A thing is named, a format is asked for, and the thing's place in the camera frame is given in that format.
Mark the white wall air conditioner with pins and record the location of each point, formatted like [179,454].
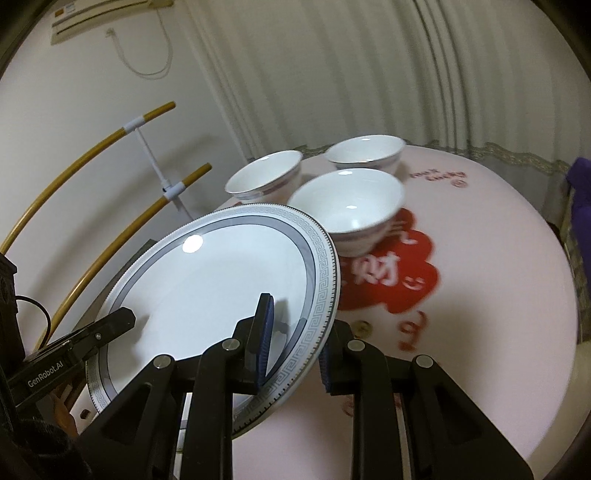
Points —
[92,16]

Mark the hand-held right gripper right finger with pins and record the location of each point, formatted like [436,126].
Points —
[324,369]

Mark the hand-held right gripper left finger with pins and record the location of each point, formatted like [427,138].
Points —
[267,341]

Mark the wooden chair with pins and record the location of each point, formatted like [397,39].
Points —
[569,221]

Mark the wooden barre rail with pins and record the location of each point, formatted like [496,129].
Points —
[196,174]
[154,113]

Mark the white plate with grey rim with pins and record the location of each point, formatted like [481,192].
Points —
[207,286]

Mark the white bowl with grey band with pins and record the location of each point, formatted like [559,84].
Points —
[351,207]
[364,154]
[263,177]

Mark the round table, pink cloth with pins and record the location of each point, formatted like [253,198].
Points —
[485,277]

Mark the grey curtain with patterned bands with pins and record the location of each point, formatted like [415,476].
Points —
[300,69]
[508,92]

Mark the white barre stand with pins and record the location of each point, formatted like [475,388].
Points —
[154,159]

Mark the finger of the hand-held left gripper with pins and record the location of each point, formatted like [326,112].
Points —
[111,325]

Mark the person's left forearm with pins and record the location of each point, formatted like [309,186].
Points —
[41,447]

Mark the purple cloth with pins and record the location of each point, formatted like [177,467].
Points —
[581,184]

